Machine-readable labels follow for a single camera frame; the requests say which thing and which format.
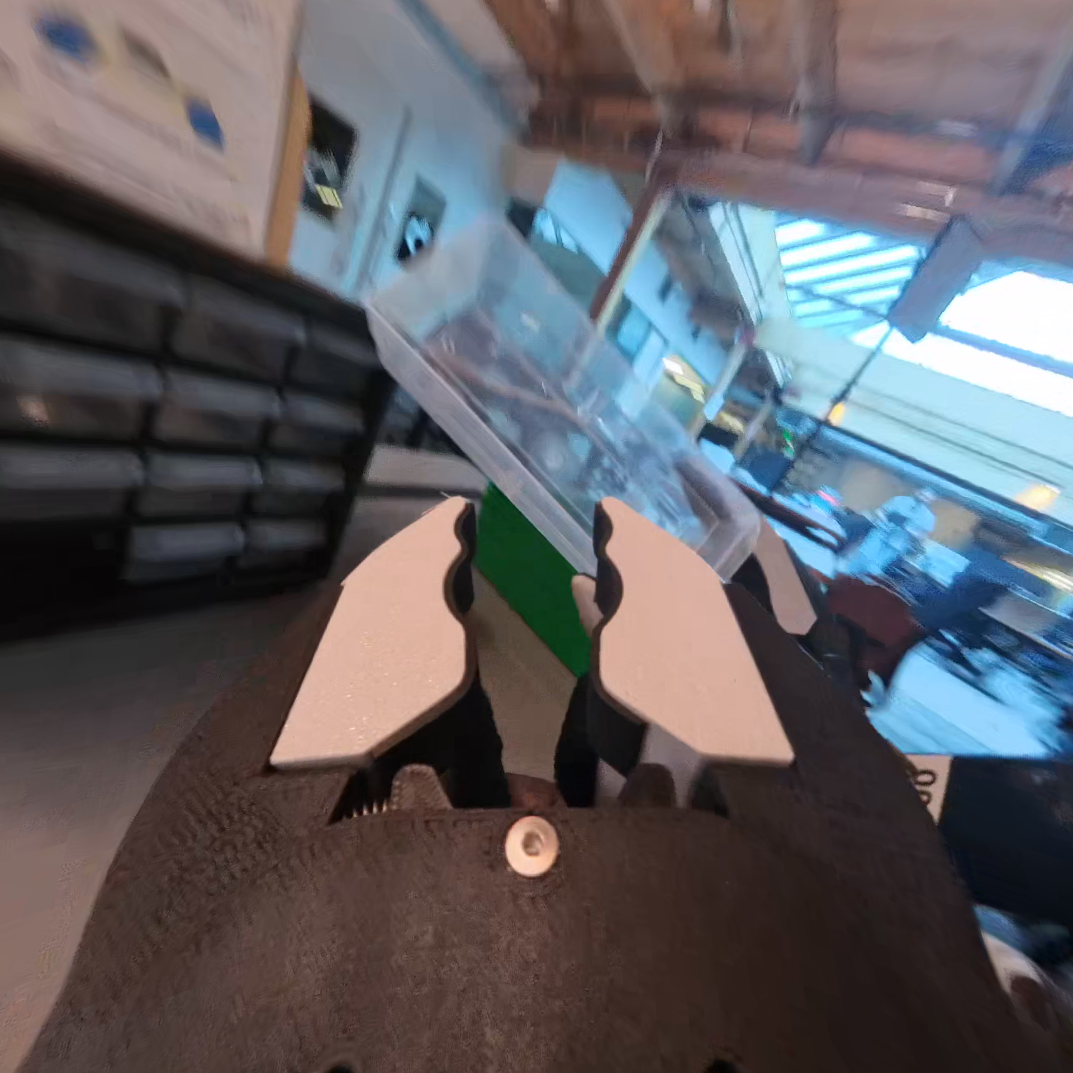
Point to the rows of cabinet drawers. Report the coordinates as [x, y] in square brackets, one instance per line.
[209, 402]

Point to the dark wall frame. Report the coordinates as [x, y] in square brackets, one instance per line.
[419, 220]
[328, 159]

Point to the wooden poster board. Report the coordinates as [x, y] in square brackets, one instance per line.
[289, 168]

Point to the white instruction poster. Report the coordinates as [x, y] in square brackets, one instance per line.
[126, 109]

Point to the clear plastic drawer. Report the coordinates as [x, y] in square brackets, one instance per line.
[536, 394]

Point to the dark red chair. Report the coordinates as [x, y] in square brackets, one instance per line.
[876, 624]

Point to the green box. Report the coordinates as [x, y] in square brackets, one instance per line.
[528, 570]

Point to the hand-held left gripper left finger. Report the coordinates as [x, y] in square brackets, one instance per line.
[394, 637]

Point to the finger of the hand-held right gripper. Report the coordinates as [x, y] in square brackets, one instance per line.
[788, 587]
[584, 599]

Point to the black drawer cabinet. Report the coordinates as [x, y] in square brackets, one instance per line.
[84, 587]

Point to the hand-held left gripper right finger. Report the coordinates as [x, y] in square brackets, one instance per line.
[679, 645]

